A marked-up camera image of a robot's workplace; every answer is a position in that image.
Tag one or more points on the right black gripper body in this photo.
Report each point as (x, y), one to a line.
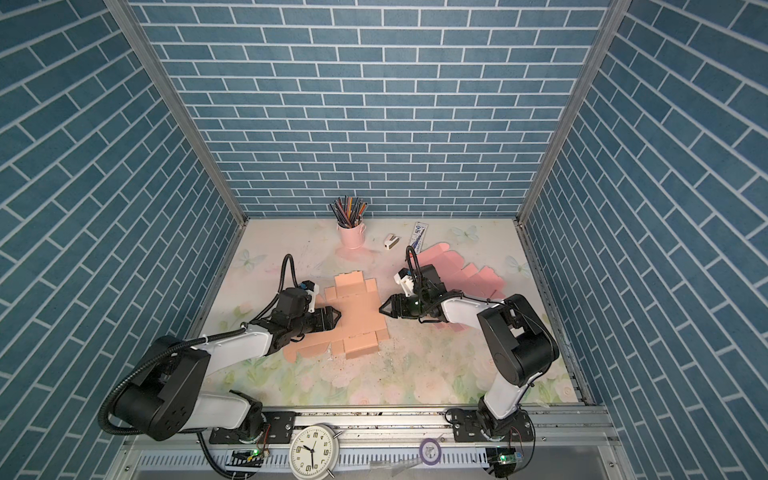
(415, 306)

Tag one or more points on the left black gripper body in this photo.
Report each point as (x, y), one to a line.
(302, 325)

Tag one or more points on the orange paper box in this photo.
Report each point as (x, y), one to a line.
(359, 331)

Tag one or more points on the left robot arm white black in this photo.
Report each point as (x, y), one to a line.
(163, 395)

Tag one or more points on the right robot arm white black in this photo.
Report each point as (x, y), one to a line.
(520, 345)

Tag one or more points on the pink flat paper box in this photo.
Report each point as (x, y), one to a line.
(456, 274)

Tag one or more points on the toothpaste tube packet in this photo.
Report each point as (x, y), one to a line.
(418, 236)

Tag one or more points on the pink pencil cup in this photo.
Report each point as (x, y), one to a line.
(352, 238)

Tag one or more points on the coloured pencils bunch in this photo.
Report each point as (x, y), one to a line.
(348, 211)

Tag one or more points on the white alarm clock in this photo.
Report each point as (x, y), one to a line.
(314, 453)

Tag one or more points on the purple tape roll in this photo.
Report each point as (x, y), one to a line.
(430, 452)

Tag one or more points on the left circuit board green led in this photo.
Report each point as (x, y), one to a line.
(245, 458)

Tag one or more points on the circuit board green led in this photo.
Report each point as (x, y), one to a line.
(245, 458)
(501, 462)

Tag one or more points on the right circuit board green led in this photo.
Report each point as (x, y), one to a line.
(501, 462)

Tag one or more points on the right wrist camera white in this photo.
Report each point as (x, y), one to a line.
(405, 280)

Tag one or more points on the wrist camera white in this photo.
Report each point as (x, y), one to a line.
(312, 290)
(405, 280)

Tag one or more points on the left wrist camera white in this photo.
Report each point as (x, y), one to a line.
(312, 290)

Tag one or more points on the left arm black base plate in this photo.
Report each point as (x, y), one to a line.
(270, 427)

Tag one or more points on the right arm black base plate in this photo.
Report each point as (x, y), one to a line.
(472, 426)

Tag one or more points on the aluminium front rail frame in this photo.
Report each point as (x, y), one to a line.
(571, 442)

